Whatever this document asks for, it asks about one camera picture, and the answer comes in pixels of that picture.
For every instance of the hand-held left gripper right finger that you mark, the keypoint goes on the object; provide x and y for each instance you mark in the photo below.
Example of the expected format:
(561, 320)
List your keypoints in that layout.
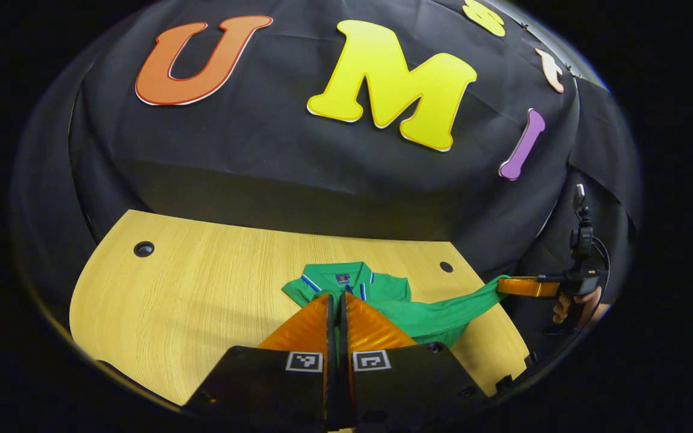
(406, 385)

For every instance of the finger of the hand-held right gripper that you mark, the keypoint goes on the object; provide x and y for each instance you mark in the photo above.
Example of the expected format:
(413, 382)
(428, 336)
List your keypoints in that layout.
(530, 287)

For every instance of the black table grommet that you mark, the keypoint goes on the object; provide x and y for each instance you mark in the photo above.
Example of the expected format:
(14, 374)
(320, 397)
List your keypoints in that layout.
(446, 266)
(144, 248)

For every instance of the black backdrop cloth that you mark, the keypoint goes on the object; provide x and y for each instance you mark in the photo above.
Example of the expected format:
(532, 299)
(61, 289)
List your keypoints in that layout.
(262, 150)

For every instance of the green T-shirt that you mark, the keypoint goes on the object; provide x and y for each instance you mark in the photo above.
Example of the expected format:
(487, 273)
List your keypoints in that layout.
(437, 316)

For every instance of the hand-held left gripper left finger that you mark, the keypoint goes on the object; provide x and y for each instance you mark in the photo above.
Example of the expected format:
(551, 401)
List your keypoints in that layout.
(262, 385)

